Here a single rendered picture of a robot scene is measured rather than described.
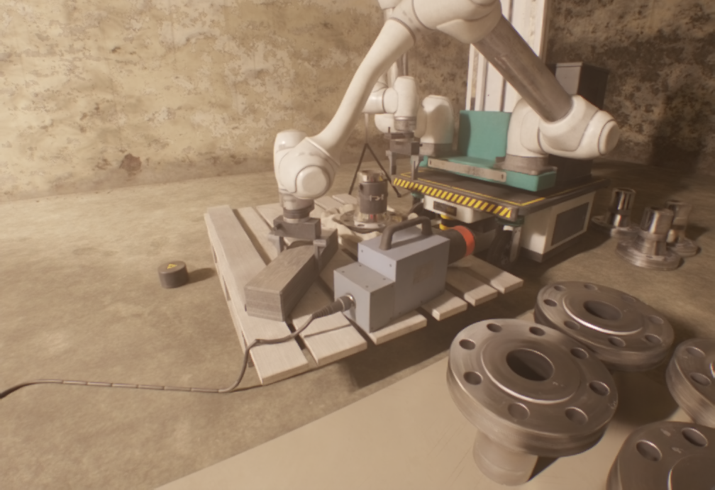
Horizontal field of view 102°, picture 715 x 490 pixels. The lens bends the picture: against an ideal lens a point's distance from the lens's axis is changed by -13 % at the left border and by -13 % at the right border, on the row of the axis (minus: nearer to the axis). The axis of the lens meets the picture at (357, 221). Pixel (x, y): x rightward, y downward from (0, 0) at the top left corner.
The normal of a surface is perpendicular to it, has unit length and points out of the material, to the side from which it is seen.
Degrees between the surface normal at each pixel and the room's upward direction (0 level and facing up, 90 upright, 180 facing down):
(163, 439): 0
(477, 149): 90
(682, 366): 0
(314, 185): 97
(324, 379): 0
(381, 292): 90
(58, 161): 90
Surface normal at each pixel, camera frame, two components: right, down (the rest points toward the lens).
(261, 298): -0.25, 0.33
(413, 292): 0.62, 0.26
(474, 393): 0.00, -0.94
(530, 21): -0.82, 0.19
